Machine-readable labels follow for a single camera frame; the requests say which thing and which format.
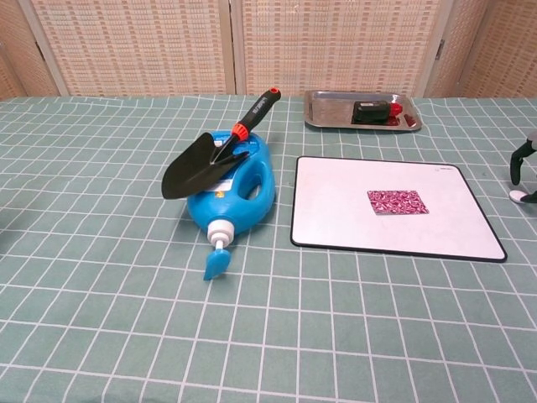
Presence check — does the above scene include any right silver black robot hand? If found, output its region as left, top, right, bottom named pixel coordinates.
left=509, top=128, right=537, bottom=186

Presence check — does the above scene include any pink patterned packet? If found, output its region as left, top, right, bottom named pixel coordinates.
left=367, top=189, right=432, bottom=216

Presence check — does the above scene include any white board with black edge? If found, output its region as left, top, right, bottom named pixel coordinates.
left=289, top=155, right=508, bottom=264

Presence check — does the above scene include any woven bamboo screen panel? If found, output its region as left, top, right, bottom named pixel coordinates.
left=423, top=0, right=537, bottom=98
left=18, top=0, right=236, bottom=97
left=230, top=0, right=456, bottom=98
left=0, top=0, right=68, bottom=101

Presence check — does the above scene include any black battery pack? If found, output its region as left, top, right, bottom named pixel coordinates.
left=351, top=99, right=394, bottom=125

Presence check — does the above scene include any stainless steel tray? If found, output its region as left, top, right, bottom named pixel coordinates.
left=304, top=89, right=423, bottom=133

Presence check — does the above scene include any blue pump detergent bottle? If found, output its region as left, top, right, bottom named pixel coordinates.
left=186, top=129, right=278, bottom=282

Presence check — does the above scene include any black garden trowel orange collar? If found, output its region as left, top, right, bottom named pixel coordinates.
left=161, top=86, right=283, bottom=201

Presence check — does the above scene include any green checked tablecloth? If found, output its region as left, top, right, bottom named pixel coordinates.
left=0, top=94, right=537, bottom=403

